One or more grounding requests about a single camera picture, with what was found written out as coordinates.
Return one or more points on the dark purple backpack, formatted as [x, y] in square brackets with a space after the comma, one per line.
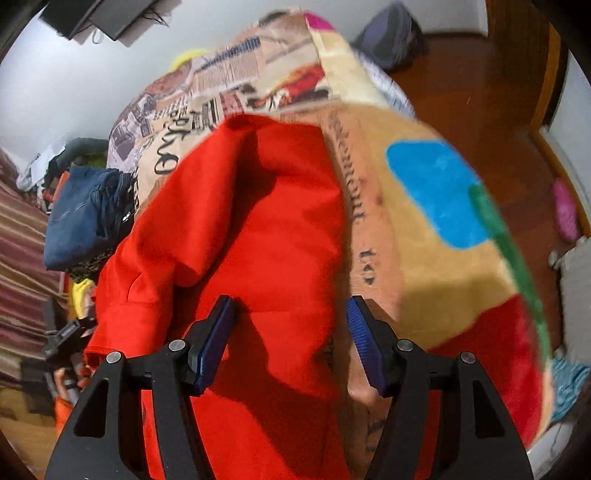
[388, 30]

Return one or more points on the leopard print cloth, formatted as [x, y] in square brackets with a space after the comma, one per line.
[90, 266]

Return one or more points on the striped brown curtain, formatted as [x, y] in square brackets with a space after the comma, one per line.
[23, 277]

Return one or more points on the small wall monitor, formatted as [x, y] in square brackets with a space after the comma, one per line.
[120, 18]

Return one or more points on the yellow round object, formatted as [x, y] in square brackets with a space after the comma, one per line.
[183, 59]

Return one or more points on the large wall television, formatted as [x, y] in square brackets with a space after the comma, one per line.
[64, 14]

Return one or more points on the bamboo lap desk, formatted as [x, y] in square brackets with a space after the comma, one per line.
[23, 429]

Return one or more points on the yellow cloth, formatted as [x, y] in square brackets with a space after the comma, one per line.
[82, 293]

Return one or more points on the red zip jacket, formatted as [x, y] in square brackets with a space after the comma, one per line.
[258, 221]

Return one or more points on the pink slipper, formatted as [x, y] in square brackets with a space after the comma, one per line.
[565, 217]

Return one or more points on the teal patterned cloth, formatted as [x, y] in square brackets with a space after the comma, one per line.
[568, 383]

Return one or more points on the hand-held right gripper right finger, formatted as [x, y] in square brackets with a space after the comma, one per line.
[367, 346]

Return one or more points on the white crumpled cloth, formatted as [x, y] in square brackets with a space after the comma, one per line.
[37, 170]

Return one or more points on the newspaper print blanket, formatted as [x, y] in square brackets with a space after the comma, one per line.
[415, 249]

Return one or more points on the grey white cloth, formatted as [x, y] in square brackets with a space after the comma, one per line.
[575, 281]

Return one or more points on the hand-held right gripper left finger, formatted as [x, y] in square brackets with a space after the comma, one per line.
[214, 341]

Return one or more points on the blue jeans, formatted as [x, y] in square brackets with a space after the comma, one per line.
[83, 217]

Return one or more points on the dark grey jacket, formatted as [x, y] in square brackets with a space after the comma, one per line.
[85, 147]

